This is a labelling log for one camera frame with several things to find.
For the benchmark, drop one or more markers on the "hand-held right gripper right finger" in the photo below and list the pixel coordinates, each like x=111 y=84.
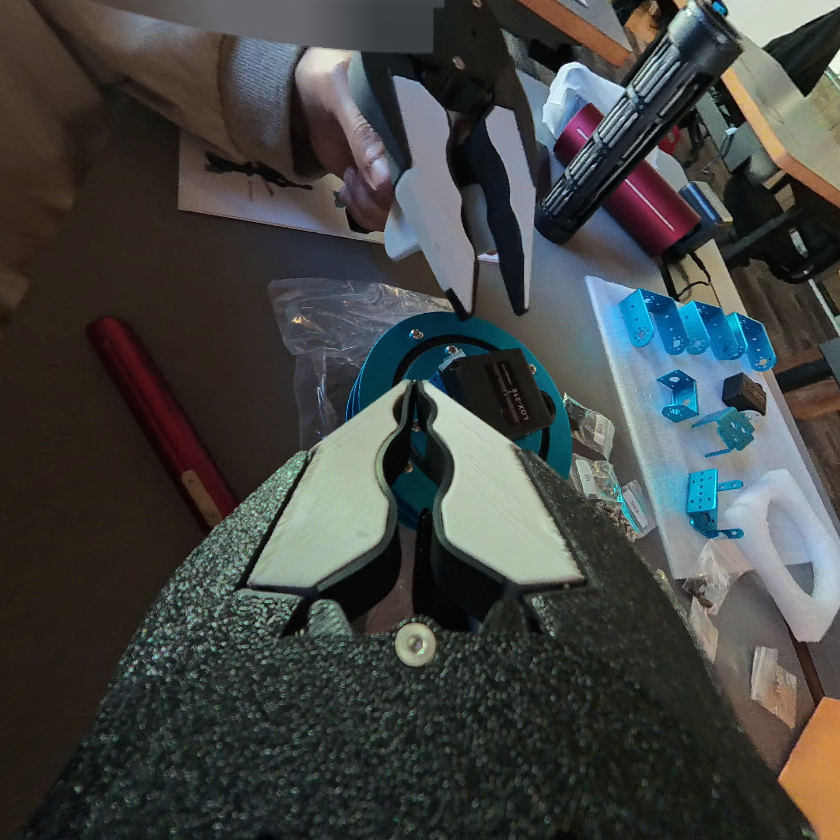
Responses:
x=505 y=518

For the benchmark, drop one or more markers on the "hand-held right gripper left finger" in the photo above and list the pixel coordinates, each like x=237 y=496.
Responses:
x=328 y=518

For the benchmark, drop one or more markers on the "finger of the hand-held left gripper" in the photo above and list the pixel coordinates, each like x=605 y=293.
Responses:
x=430 y=164
x=522 y=170

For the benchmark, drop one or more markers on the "black servo motor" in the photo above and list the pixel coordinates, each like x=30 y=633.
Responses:
x=505 y=394

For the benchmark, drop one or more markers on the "blue round turntable base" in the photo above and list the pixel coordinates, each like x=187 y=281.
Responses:
x=394 y=354

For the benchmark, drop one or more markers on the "red electric screwdriver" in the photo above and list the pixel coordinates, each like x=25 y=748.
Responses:
x=151 y=407

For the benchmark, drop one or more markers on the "person's left forearm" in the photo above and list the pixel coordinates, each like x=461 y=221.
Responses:
x=197 y=85

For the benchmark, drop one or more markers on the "grey desk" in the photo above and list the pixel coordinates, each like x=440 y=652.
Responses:
x=197 y=275

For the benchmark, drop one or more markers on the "person's left hand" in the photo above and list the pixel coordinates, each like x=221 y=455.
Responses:
x=334 y=105

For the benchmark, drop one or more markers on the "group of small screw bags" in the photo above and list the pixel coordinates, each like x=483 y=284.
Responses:
x=600 y=485

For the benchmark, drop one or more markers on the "white plastic bag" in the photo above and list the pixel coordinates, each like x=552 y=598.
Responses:
x=577 y=85

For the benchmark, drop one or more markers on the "black ribbed cylinder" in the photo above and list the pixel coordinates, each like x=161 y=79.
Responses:
x=630 y=131

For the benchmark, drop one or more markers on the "red metal cylinder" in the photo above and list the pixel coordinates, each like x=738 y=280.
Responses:
x=643 y=203

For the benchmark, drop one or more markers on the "white foam sheet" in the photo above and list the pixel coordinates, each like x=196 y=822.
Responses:
x=623 y=394

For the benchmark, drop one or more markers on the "large clear plastic bag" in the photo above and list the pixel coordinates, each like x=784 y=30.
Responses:
x=321 y=328

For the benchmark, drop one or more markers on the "group of blue metal brackets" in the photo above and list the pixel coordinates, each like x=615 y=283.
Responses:
x=646 y=315

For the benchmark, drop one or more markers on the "white instruction manual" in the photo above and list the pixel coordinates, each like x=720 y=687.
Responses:
x=216 y=190

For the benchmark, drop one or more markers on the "white foam block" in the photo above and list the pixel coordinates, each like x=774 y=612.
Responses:
x=754 y=518

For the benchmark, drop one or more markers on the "wooden background table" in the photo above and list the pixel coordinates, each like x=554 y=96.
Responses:
x=781 y=151

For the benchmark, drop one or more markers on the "black office chair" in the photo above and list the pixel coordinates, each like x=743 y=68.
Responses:
x=774 y=243

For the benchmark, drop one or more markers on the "small black servo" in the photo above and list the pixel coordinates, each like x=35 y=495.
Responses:
x=745 y=394

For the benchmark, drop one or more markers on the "orange cardboard box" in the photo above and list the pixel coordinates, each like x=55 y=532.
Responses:
x=814 y=774

